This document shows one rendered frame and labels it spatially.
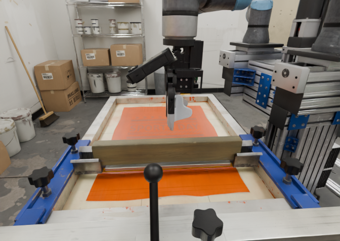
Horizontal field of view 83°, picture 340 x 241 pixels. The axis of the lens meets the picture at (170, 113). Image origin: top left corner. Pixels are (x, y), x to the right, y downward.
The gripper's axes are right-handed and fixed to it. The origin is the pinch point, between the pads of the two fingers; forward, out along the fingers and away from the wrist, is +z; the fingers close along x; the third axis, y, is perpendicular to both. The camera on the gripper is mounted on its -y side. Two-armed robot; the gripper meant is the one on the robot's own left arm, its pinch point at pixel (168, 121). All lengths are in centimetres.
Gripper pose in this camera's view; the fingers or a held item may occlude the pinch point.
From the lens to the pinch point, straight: 49.9
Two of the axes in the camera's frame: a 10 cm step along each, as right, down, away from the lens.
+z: -0.2, 9.2, 4.0
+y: 10.0, -0.2, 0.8
